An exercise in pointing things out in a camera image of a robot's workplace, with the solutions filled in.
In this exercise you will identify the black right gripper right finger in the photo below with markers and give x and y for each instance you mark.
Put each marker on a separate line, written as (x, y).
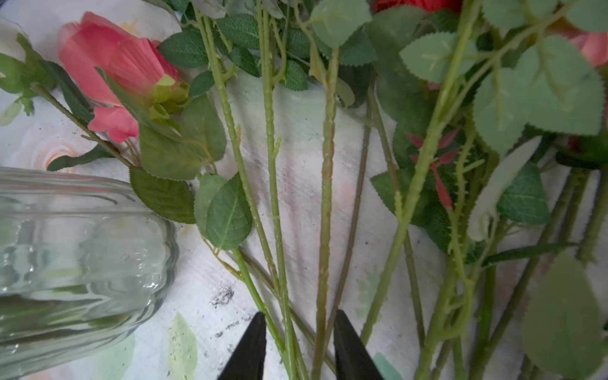
(353, 362)

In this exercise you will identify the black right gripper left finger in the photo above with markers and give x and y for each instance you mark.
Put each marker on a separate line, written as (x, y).
(247, 360)

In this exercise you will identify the clear glass vase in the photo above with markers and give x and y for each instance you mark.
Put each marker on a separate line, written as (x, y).
(83, 264)

